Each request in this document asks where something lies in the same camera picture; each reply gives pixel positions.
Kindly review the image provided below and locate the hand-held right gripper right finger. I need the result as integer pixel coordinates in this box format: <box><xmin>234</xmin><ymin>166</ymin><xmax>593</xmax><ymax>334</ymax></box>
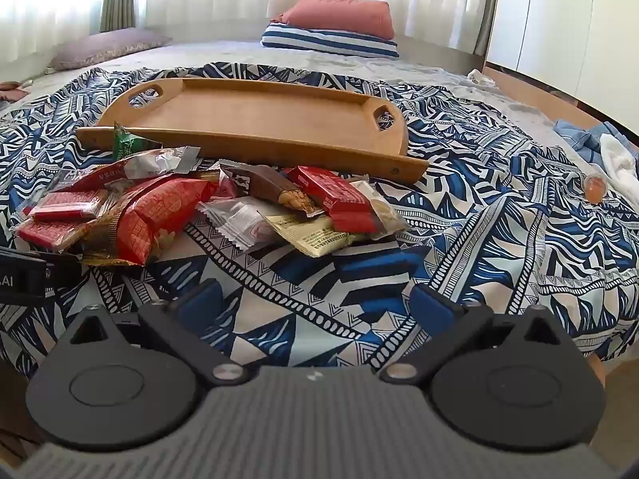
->
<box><xmin>378</xmin><ymin>283</ymin><xmax>571</xmax><ymax>386</ymax></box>

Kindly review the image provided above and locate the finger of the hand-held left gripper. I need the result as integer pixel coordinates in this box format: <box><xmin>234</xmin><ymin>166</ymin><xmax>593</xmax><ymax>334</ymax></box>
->
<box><xmin>46</xmin><ymin>253</ymin><xmax>83</xmax><ymax>293</ymax></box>

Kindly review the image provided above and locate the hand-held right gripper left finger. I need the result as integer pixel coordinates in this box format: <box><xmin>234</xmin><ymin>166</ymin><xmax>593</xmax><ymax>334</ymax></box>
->
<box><xmin>71</xmin><ymin>278</ymin><xmax>246</xmax><ymax>386</ymax></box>

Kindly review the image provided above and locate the small red clear-end packet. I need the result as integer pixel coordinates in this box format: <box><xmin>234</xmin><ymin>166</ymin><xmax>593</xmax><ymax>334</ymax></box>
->
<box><xmin>30</xmin><ymin>188</ymin><xmax>109</xmax><ymax>221</ymax></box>
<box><xmin>14</xmin><ymin>217</ymin><xmax>93</xmax><ymax>254</ymax></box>

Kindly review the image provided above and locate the large red snack packet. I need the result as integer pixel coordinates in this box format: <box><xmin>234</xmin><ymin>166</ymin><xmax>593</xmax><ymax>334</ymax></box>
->
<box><xmin>80</xmin><ymin>176</ymin><xmax>218</xmax><ymax>266</ymax></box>

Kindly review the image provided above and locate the clear cracker packet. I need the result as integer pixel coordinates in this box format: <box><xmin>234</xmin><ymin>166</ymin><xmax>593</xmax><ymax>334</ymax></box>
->
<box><xmin>349</xmin><ymin>180</ymin><xmax>407</xmax><ymax>236</ymax></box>

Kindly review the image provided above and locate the beige green snack packet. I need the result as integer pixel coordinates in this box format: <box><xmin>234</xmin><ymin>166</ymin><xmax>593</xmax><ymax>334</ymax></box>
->
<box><xmin>264</xmin><ymin>214</ymin><xmax>353</xmax><ymax>259</ymax></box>

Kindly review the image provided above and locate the brown peanut bar packet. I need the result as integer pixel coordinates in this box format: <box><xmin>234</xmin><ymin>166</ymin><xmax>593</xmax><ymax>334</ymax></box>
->
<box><xmin>218</xmin><ymin>160</ymin><xmax>327</xmax><ymax>218</ymax></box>

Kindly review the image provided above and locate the red wrapper with silver ends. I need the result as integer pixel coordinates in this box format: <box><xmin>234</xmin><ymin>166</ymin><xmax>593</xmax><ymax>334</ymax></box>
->
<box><xmin>52</xmin><ymin>146</ymin><xmax>202</xmax><ymax>193</ymax></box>

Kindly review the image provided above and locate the red snack bar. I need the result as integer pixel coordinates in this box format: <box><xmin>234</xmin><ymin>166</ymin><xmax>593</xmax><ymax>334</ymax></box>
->
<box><xmin>287</xmin><ymin>166</ymin><xmax>383</xmax><ymax>234</ymax></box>

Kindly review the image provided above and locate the wooden tray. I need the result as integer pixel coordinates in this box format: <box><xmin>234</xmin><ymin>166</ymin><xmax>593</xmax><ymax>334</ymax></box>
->
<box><xmin>75</xmin><ymin>77</ymin><xmax>431</xmax><ymax>185</ymax></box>

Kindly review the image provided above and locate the blue white printed blanket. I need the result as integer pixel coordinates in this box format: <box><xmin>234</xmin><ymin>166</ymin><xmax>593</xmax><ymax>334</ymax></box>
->
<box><xmin>0</xmin><ymin>61</ymin><xmax>639</xmax><ymax>377</ymax></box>

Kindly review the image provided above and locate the reddish brown cloth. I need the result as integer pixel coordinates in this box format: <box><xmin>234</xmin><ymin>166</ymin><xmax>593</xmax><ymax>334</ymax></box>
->
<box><xmin>0</xmin><ymin>80</ymin><xmax>32</xmax><ymax>104</ymax></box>

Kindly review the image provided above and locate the orange jelly cup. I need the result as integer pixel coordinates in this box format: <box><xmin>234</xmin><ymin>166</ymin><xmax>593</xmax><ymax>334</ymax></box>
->
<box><xmin>581</xmin><ymin>172</ymin><xmax>608</xmax><ymax>206</ymax></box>

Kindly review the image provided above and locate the blue denim cloth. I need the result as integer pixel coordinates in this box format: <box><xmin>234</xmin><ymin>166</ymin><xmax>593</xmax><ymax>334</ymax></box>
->
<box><xmin>553</xmin><ymin>119</ymin><xmax>639</xmax><ymax>166</ymax></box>

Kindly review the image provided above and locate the purple pillow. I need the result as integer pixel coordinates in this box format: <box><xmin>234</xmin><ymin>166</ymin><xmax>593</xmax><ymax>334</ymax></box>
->
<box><xmin>49</xmin><ymin>27</ymin><xmax>173</xmax><ymax>71</ymax></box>

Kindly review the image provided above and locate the white crumpled cloth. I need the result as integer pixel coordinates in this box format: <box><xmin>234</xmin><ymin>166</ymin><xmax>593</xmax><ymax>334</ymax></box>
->
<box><xmin>466</xmin><ymin>67</ymin><xmax>501</xmax><ymax>89</ymax></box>

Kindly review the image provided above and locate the white towel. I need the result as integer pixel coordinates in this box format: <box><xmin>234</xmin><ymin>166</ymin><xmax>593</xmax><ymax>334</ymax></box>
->
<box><xmin>598</xmin><ymin>132</ymin><xmax>639</xmax><ymax>196</ymax></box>

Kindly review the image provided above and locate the bed with grey sheet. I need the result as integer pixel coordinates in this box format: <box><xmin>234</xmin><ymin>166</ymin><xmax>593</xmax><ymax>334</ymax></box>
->
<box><xmin>15</xmin><ymin>37</ymin><xmax>607</xmax><ymax>175</ymax></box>

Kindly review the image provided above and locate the blue white striped pillow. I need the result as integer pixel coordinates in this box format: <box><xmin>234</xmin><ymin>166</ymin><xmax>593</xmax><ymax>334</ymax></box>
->
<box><xmin>260</xmin><ymin>22</ymin><xmax>400</xmax><ymax>59</ymax></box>

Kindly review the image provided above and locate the red pillow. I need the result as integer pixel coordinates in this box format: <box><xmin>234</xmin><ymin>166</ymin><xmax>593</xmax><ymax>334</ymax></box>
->
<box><xmin>272</xmin><ymin>0</ymin><xmax>396</xmax><ymax>42</ymax></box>

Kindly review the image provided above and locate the white wardrobe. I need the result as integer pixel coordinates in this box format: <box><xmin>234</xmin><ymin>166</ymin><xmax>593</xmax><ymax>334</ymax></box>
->
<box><xmin>485</xmin><ymin>0</ymin><xmax>639</xmax><ymax>125</ymax></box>

